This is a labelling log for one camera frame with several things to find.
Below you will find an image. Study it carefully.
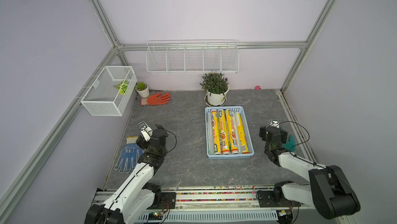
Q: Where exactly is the yellow red plastic wrap roll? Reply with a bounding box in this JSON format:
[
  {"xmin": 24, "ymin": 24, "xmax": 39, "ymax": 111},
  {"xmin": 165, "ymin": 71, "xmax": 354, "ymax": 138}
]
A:
[{"xmin": 218, "ymin": 109, "xmax": 230, "ymax": 155}]

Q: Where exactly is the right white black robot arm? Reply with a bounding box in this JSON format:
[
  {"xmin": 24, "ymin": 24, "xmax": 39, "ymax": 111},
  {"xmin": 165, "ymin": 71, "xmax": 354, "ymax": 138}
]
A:
[{"xmin": 259, "ymin": 125, "xmax": 361, "ymax": 219}]

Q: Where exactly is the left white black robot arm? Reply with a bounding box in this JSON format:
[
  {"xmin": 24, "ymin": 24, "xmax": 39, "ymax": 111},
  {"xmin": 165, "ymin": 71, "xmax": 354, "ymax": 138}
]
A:
[{"xmin": 84, "ymin": 121, "xmax": 169, "ymax": 224}]

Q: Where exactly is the light blue plastic basket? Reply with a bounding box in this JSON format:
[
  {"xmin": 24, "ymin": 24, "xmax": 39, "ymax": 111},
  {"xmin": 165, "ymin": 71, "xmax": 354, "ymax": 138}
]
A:
[{"xmin": 205, "ymin": 106, "xmax": 254, "ymax": 159}]

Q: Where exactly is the green toy in basket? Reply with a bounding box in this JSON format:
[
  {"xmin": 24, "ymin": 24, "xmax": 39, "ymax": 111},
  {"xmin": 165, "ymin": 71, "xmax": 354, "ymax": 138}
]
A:
[{"xmin": 114, "ymin": 80, "xmax": 129, "ymax": 95}]

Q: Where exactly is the green rubber glove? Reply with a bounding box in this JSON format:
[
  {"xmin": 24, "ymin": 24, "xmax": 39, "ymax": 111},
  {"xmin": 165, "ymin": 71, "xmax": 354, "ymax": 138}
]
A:
[{"xmin": 279, "ymin": 127, "xmax": 296, "ymax": 153}]

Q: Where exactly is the blue white work glove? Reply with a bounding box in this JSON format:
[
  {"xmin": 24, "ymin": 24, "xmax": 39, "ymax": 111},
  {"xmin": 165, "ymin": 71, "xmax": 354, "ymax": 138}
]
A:
[{"xmin": 114, "ymin": 137, "xmax": 143, "ymax": 174}]

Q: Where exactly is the red rubber glove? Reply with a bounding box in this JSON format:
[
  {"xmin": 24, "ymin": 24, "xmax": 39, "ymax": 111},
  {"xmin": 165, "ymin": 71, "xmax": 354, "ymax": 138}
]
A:
[{"xmin": 141, "ymin": 93, "xmax": 171, "ymax": 106}]

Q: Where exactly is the small potted green plant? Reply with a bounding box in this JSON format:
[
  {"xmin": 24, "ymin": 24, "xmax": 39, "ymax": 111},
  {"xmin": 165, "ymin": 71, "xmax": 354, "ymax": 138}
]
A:
[{"xmin": 135, "ymin": 82, "xmax": 150, "ymax": 98}]

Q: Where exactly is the large potted green plant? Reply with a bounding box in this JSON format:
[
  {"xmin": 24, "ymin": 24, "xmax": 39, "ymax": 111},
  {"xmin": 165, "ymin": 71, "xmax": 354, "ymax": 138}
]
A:
[{"xmin": 200, "ymin": 73, "xmax": 230, "ymax": 106}]

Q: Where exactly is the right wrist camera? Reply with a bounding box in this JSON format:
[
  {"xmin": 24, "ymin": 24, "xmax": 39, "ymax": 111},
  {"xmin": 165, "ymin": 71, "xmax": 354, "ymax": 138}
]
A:
[{"xmin": 270, "ymin": 118, "xmax": 280, "ymax": 128}]

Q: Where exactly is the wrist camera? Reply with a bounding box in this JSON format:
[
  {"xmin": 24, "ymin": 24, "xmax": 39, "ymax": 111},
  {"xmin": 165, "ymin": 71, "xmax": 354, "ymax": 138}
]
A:
[
  {"xmin": 270, "ymin": 118, "xmax": 280, "ymax": 128},
  {"xmin": 138, "ymin": 121, "xmax": 153, "ymax": 141}
]

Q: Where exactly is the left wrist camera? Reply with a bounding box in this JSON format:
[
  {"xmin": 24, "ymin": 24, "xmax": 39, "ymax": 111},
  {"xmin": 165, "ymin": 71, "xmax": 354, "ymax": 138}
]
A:
[{"xmin": 138, "ymin": 121, "xmax": 153, "ymax": 141}]

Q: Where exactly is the white wire side basket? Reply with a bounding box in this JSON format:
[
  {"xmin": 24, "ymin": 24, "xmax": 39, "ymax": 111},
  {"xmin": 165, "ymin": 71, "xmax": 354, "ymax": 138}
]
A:
[{"xmin": 80, "ymin": 66, "xmax": 137, "ymax": 116}]

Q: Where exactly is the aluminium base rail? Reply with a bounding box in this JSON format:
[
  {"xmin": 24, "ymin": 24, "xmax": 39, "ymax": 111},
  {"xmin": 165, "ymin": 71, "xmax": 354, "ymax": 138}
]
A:
[{"xmin": 83, "ymin": 185, "xmax": 357, "ymax": 224}]

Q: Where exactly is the white wire wall shelf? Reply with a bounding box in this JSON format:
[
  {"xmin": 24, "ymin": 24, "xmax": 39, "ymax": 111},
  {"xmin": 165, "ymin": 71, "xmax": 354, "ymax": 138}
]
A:
[{"xmin": 146, "ymin": 40, "xmax": 239, "ymax": 73}]

